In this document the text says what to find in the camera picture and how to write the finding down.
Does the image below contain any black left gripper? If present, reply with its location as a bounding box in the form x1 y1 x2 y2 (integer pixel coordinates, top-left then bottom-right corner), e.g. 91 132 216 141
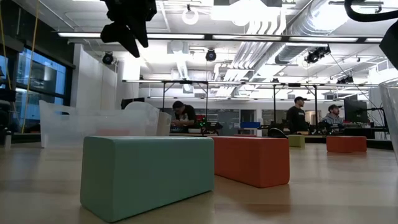
99 0 158 58

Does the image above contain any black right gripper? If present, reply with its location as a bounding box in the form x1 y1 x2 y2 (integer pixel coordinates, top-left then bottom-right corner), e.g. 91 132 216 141
378 27 398 71

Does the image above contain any green rectangular block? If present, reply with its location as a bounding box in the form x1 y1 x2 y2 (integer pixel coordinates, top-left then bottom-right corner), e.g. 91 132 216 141
287 134 306 149

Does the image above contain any teal rectangular block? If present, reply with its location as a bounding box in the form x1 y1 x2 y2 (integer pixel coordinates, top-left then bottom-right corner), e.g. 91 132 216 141
80 136 216 223

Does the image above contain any long ceiling light bar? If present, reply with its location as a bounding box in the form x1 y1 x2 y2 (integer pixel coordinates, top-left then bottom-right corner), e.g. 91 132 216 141
57 31 385 44

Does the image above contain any round pendant lamp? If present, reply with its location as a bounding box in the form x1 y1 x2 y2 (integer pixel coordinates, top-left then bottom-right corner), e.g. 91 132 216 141
182 3 200 26

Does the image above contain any small black monitor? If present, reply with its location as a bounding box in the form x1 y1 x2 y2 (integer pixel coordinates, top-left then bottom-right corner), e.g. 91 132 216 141
120 97 146 110

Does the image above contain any translucent plastic bin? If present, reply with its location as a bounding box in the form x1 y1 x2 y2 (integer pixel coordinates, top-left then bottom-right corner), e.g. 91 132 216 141
378 77 398 162
39 100 160 149

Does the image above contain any large black monitor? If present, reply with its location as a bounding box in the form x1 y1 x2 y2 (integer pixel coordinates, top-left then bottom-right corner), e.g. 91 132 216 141
343 95 369 124

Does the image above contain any black ceiling spotlight cluster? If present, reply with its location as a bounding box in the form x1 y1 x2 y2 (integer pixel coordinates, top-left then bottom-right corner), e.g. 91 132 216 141
304 45 331 65

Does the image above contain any person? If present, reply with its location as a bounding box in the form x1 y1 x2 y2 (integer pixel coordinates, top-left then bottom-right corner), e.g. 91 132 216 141
322 104 345 130
170 100 197 131
285 96 309 133

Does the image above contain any white plastic bin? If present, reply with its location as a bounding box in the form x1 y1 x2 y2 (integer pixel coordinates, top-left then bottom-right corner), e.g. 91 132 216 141
155 111 172 137

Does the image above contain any large glass window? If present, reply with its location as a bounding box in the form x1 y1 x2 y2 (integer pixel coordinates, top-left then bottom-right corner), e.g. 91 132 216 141
0 49 68 125

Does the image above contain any white ceiling pipe bundle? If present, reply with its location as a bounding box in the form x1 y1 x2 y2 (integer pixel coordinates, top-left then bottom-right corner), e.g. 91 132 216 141
214 12 289 97

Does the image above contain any background robot with green light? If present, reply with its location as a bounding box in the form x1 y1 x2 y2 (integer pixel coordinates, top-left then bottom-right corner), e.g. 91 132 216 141
198 116 223 135

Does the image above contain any black rounded object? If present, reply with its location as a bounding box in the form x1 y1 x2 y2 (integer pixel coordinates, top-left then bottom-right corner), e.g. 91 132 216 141
267 127 289 139

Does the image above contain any black camera cable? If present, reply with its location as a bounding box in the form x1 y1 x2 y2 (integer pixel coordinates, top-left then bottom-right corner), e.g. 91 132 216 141
343 0 398 23

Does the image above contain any silver ventilation duct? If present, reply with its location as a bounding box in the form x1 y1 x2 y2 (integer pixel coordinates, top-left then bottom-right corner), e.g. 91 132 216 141
275 0 352 65

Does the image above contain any black overhead frame stand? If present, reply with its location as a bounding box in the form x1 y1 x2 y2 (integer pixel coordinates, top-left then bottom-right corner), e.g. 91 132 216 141
161 80 210 121
272 82 318 131

